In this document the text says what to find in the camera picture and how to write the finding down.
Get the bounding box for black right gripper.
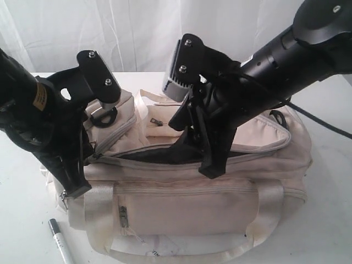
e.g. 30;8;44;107
168;80;275;179

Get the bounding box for white backdrop curtain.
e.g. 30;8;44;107
0;0;352;74

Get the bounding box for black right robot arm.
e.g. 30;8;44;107
164;1;351;179

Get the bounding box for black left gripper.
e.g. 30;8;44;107
1;76;96;199

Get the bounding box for cream fabric duffel bag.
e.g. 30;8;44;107
40;90;312;263

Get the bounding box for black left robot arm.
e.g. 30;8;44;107
1;51;93;199

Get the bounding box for silver black marker pen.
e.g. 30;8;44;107
48;218;75;264

